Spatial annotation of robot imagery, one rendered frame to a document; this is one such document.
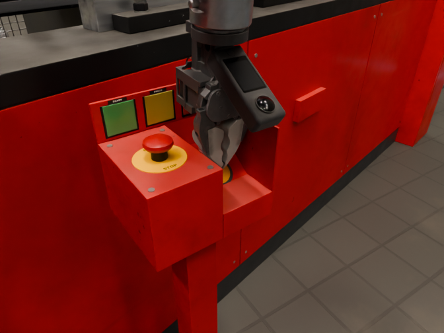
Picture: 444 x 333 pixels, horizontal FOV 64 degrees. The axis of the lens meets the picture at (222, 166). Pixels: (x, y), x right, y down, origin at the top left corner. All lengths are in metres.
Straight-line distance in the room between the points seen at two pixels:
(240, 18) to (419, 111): 1.91
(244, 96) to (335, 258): 1.11
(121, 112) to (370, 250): 1.21
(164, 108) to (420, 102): 1.85
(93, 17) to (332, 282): 1.11
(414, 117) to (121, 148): 1.96
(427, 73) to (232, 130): 1.78
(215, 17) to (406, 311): 1.17
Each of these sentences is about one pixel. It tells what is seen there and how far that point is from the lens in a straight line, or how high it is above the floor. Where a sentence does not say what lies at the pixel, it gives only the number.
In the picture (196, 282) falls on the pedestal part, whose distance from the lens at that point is 0.64.
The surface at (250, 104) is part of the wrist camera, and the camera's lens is 0.42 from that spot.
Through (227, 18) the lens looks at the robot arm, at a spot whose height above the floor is 0.95.
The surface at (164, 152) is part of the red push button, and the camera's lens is 0.45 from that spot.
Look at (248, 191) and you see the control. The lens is 0.54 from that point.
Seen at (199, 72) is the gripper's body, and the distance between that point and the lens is 0.49.
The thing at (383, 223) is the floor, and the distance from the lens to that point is 1.69.
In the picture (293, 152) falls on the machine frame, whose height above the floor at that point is 0.43.
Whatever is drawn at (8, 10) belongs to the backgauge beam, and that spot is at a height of 0.89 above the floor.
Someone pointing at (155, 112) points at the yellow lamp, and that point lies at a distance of 0.55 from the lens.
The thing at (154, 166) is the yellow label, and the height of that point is 0.78.
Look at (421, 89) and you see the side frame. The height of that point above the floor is 0.34.
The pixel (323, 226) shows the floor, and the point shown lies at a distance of 1.59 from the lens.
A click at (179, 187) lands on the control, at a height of 0.78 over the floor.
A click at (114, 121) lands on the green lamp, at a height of 0.81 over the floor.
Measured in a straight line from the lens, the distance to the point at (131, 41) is 0.66.
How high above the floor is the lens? 1.02
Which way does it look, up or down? 33 degrees down
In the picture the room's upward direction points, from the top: straight up
